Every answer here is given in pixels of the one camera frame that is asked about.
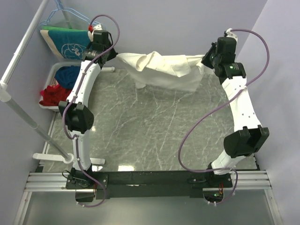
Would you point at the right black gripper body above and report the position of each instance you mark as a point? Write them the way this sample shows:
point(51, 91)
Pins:
point(211, 59)

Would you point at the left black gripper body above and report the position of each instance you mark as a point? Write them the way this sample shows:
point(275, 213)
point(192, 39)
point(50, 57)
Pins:
point(111, 54)

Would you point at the white floral t shirt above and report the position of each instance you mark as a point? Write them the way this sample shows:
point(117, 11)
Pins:
point(175, 72)

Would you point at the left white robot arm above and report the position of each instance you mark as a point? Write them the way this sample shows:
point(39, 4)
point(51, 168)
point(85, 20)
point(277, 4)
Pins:
point(77, 118)

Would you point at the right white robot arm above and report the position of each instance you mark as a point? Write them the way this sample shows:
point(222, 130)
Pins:
point(249, 135)

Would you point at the teal cartoon towel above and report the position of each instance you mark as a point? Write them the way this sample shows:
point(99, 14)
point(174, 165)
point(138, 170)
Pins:
point(66, 43)

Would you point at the navy blue t shirt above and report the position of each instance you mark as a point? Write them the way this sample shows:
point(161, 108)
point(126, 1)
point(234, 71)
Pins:
point(67, 76)

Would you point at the white plastic laundry basket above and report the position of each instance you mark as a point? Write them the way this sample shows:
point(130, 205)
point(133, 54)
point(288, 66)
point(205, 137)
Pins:
point(51, 81)

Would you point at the red t shirt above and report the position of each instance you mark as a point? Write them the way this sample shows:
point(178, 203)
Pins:
point(52, 95)

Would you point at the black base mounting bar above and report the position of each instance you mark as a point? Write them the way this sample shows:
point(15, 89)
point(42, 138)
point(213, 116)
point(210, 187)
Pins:
point(143, 184)

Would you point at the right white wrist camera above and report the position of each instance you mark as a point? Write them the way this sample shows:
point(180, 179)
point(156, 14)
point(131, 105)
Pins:
point(229, 34)

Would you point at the blue wire hanger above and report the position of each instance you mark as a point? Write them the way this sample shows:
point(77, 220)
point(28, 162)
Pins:
point(72, 19)

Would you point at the white clothes rack frame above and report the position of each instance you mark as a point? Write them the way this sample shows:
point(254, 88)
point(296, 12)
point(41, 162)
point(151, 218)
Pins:
point(18, 141)

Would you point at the aluminium rail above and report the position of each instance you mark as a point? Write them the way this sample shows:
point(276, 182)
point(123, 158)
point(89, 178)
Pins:
point(55, 182)

